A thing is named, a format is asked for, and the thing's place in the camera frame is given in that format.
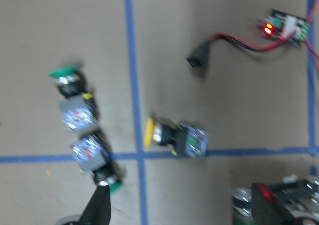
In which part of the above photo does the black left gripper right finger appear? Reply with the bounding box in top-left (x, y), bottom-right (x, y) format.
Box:
top-left (251, 182), bottom-right (319, 225)

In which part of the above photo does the yellow push button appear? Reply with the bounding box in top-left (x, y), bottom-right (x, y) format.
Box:
top-left (143, 117), bottom-right (208, 158)

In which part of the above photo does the green conveyor belt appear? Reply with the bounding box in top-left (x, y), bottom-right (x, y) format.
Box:
top-left (231, 174), bottom-right (319, 225)

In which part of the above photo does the black barrel jack connector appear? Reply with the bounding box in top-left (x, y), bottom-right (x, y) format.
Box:
top-left (186, 40), bottom-right (211, 68)

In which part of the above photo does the green push button upper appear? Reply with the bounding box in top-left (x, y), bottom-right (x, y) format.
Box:
top-left (48, 66), bottom-right (97, 131)

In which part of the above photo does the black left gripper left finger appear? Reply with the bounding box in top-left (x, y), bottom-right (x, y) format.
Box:
top-left (55, 185), bottom-right (111, 225)

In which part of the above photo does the green push button lower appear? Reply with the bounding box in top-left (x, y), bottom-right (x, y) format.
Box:
top-left (71, 133), bottom-right (122, 193)

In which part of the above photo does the red black power cable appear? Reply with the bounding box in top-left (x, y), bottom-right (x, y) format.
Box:
top-left (209, 0), bottom-right (319, 79)

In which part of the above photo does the small motor controller board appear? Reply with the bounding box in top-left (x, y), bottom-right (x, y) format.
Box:
top-left (259, 9), bottom-right (310, 47)

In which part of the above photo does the green push button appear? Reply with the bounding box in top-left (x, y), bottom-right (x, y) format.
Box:
top-left (48, 66), bottom-right (97, 131)
top-left (71, 133), bottom-right (122, 193)

